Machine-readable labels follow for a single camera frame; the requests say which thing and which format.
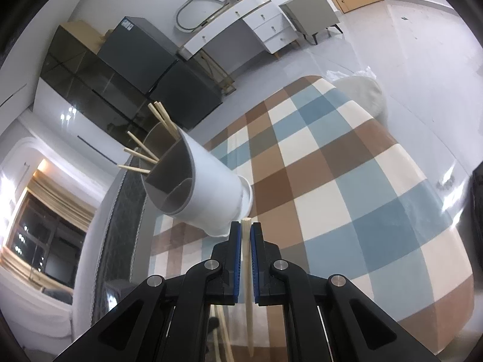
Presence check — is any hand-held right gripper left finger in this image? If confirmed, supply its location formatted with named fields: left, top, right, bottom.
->
left=53, top=222, right=242, bottom=362

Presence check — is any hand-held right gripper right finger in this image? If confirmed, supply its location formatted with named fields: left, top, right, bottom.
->
left=251, top=222, right=440, bottom=362

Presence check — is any wooden chopstick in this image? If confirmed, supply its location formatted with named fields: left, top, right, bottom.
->
left=127, top=131, right=161, bottom=162
left=148, top=103, right=176, bottom=138
left=124, top=148, right=158, bottom=165
left=155, top=100, right=180, bottom=137
left=241, top=218, right=256, bottom=357
left=117, top=164, right=151, bottom=176
left=216, top=303, right=237, bottom=362

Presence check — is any grey cylindrical utensil holder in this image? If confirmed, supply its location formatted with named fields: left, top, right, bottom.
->
left=141, top=124, right=253, bottom=238

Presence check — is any checkered tablecloth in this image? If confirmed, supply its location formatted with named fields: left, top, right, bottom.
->
left=151, top=75, right=477, bottom=356

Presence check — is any bed with grey mattress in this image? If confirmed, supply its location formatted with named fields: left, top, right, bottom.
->
left=72, top=162, right=159, bottom=332

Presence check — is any beige curtain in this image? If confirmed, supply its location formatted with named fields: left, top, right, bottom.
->
left=24, top=173, right=97, bottom=231

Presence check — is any window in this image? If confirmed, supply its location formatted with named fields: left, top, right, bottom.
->
left=3, top=192, right=88, bottom=288

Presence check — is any clear plastic bag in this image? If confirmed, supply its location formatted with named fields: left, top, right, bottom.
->
left=326, top=66, right=376, bottom=82

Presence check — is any dark grey refrigerator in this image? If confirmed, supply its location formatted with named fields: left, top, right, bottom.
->
left=98, top=17, right=224, bottom=131

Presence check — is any black glossy wardrobe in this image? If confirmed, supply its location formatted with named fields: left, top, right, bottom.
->
left=40, top=24, right=161, bottom=148

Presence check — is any white dressing desk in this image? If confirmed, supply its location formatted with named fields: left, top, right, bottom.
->
left=177, top=0, right=302, bottom=96

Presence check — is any oval mirror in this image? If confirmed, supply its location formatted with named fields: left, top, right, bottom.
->
left=175, top=0, right=235, bottom=33

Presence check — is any grey nightstand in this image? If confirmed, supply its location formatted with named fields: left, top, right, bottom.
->
left=278, top=0, right=342, bottom=45

